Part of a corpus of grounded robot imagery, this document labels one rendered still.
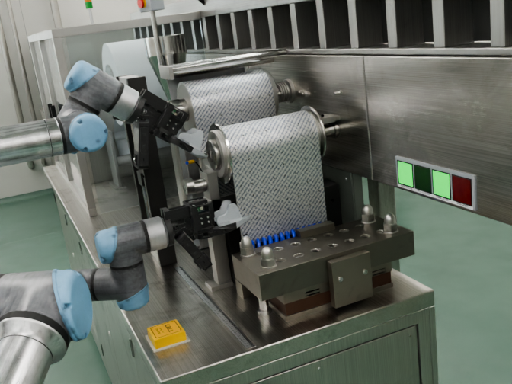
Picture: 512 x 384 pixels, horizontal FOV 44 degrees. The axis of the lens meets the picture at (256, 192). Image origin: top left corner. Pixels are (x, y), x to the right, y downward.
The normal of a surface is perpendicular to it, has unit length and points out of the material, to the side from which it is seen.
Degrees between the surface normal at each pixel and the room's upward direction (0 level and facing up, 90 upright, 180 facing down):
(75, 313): 87
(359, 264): 90
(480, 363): 0
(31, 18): 90
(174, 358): 0
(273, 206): 90
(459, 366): 0
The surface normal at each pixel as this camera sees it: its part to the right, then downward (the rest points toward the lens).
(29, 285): -0.17, -0.78
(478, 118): -0.91, 0.22
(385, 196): 0.40, 0.20
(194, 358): -0.12, -0.95
